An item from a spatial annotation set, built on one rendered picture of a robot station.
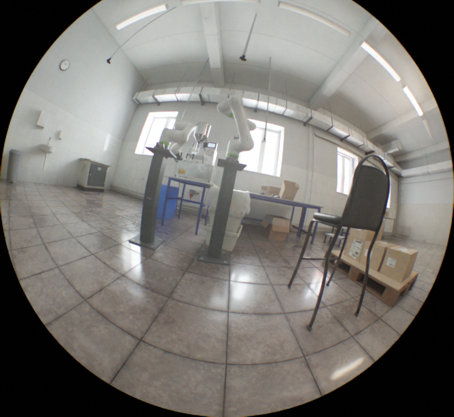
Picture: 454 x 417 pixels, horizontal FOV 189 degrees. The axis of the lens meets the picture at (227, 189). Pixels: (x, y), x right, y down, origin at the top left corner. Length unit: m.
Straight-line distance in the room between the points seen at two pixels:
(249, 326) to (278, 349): 0.20
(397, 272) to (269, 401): 1.33
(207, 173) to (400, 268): 2.58
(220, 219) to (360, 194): 1.07
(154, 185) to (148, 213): 0.27
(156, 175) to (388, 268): 2.35
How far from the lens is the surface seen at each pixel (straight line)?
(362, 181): 0.79
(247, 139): 1.20
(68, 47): 4.97
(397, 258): 1.61
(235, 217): 1.50
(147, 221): 1.40
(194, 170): 2.10
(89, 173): 4.12
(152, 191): 1.34
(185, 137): 1.39
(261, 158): 4.29
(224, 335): 0.74
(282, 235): 2.69
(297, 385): 0.72
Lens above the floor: 0.62
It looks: 3 degrees up
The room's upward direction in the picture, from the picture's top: 11 degrees clockwise
